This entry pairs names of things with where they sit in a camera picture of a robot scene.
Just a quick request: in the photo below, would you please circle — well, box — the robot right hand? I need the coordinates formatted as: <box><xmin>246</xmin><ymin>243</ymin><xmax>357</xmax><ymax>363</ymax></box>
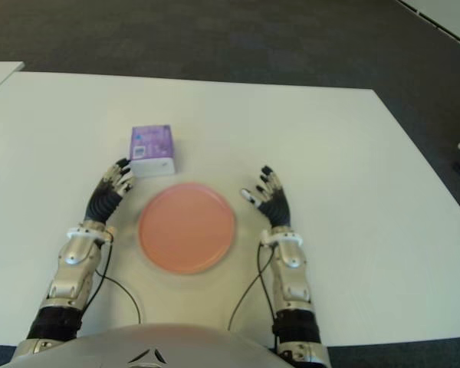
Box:
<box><xmin>239</xmin><ymin>165</ymin><xmax>295</xmax><ymax>230</ymax></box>

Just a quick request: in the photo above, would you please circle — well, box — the adjacent white table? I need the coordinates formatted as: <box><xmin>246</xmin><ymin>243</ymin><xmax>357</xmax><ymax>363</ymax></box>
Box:
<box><xmin>0</xmin><ymin>61</ymin><xmax>26</xmax><ymax>99</ymax></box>

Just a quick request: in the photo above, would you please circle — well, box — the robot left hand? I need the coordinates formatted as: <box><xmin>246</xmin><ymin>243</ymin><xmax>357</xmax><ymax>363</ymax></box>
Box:
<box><xmin>84</xmin><ymin>157</ymin><xmax>135</xmax><ymax>224</ymax></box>

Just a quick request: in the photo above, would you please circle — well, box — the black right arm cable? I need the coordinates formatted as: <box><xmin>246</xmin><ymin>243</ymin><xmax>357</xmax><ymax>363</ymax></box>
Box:
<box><xmin>227</xmin><ymin>239</ymin><xmax>279</xmax><ymax>346</ymax></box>

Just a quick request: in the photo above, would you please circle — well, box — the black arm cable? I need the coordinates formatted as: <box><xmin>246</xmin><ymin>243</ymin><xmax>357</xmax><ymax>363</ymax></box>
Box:
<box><xmin>227</xmin><ymin>239</ymin><xmax>279</xmax><ymax>346</ymax></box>
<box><xmin>91</xmin><ymin>229</ymin><xmax>143</xmax><ymax>327</ymax></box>

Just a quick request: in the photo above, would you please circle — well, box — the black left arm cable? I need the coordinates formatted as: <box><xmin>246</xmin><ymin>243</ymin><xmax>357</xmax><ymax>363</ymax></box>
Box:
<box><xmin>91</xmin><ymin>229</ymin><xmax>143</xmax><ymax>327</ymax></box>

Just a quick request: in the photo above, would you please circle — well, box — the purple white tissue pack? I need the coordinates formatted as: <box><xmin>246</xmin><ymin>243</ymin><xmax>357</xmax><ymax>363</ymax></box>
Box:
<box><xmin>129</xmin><ymin>124</ymin><xmax>176</xmax><ymax>178</ymax></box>

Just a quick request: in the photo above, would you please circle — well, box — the silver robot torso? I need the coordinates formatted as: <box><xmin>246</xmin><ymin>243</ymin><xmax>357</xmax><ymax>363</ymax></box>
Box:
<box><xmin>7</xmin><ymin>324</ymin><xmax>292</xmax><ymax>368</ymax></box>

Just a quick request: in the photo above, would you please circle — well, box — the round pink plate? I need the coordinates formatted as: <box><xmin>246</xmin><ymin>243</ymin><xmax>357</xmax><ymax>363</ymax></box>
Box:
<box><xmin>137</xmin><ymin>182</ymin><xmax>238</xmax><ymax>275</ymax></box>

